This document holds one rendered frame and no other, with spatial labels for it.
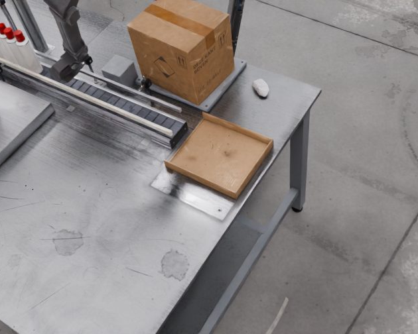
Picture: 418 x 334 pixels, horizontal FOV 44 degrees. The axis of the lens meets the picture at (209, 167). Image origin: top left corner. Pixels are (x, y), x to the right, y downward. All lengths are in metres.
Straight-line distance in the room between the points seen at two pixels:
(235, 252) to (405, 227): 0.87
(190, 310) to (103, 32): 1.30
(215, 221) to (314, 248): 0.97
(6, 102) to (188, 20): 0.82
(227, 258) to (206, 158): 0.62
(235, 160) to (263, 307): 0.86
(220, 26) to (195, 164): 0.51
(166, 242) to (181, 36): 0.73
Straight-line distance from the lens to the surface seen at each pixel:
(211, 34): 1.91
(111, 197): 1.85
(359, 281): 2.54
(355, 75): 3.34
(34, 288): 1.77
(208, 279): 2.30
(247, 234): 2.38
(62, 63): 1.96
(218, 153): 1.87
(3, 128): 2.17
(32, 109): 2.19
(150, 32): 1.95
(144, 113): 2.00
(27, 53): 2.26
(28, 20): 2.40
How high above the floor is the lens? 2.30
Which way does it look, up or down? 53 degrees down
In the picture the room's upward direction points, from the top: 11 degrees counter-clockwise
